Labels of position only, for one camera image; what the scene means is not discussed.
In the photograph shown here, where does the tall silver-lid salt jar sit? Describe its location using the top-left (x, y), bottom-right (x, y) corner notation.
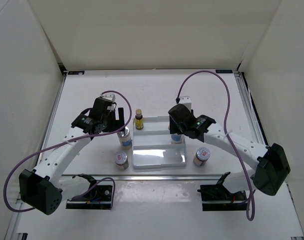
top-left (117, 126), bottom-right (132, 150)
top-left (171, 133), bottom-right (184, 144)

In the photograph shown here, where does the yellow-label sauce bottle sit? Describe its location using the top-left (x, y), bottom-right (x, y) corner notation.
top-left (135, 108), bottom-right (144, 130)

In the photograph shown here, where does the short spice jar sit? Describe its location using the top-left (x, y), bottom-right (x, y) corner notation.
top-left (114, 151), bottom-right (129, 170)
top-left (193, 147), bottom-right (211, 167)

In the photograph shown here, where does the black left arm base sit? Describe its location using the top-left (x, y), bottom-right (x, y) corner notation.
top-left (65, 174), bottom-right (116, 210)

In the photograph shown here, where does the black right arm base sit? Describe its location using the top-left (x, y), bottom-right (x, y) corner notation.
top-left (197, 172), bottom-right (248, 212)

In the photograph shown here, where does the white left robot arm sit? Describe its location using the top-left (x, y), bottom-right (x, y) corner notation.
top-left (19, 93), bottom-right (124, 215)

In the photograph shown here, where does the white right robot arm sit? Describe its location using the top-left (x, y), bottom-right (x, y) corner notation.
top-left (168, 104), bottom-right (291, 196)

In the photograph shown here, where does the white tiered organizer tray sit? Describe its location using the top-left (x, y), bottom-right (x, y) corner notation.
top-left (132, 116), bottom-right (187, 170)

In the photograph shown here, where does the left blue label sticker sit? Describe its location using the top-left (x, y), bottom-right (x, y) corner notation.
top-left (67, 71), bottom-right (85, 75)

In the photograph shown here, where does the blue label sticker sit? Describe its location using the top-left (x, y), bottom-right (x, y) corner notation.
top-left (215, 69), bottom-right (233, 74)
top-left (67, 71), bottom-right (85, 75)

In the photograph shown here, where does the right blue label sticker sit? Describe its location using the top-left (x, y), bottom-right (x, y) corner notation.
top-left (215, 69), bottom-right (233, 74)

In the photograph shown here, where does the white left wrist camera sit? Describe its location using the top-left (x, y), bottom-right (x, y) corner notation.
top-left (100, 93), bottom-right (116, 102)

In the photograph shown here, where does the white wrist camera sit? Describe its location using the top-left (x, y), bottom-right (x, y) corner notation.
top-left (179, 96), bottom-right (192, 111)
top-left (100, 93), bottom-right (116, 102)

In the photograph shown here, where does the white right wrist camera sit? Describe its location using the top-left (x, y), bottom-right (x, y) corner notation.
top-left (179, 96), bottom-right (192, 111)

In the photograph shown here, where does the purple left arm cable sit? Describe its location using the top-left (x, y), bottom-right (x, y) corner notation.
top-left (4, 89), bottom-right (132, 213)

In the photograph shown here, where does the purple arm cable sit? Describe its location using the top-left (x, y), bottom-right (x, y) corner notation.
top-left (175, 70), bottom-right (256, 222)
top-left (4, 89), bottom-right (132, 213)

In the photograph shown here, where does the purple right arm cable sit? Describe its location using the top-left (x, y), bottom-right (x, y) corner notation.
top-left (175, 70), bottom-right (256, 222)

